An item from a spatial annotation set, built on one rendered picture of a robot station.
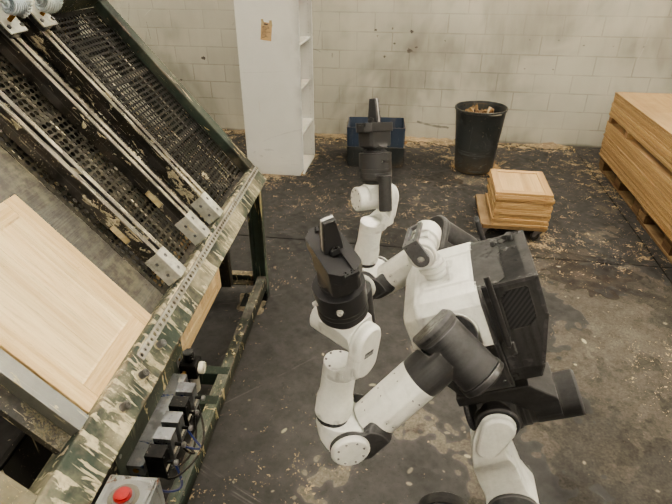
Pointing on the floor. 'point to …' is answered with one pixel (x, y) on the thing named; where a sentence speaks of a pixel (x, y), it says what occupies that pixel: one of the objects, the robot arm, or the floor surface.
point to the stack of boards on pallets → (642, 160)
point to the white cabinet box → (277, 83)
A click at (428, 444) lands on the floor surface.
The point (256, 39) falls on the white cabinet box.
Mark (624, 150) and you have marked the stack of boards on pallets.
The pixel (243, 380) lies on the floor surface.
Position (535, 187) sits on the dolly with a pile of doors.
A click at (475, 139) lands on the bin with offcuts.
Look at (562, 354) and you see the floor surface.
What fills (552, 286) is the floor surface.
